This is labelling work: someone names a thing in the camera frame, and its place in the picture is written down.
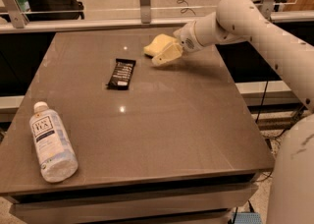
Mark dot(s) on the black snack bar wrapper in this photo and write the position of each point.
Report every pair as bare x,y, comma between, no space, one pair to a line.
121,76

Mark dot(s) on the blue plastic tea bottle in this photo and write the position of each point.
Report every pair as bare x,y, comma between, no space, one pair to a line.
56,157

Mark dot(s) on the grey metal bracket left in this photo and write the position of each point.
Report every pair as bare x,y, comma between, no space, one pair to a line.
17,16

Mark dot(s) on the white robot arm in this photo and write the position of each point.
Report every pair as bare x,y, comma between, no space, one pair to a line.
291,199

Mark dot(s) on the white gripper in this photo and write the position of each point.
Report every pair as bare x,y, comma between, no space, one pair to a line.
185,38

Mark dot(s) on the blue object on floor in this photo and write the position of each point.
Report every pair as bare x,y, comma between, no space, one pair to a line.
247,218

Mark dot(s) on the yellow sponge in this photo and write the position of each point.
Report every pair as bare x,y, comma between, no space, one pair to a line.
158,44

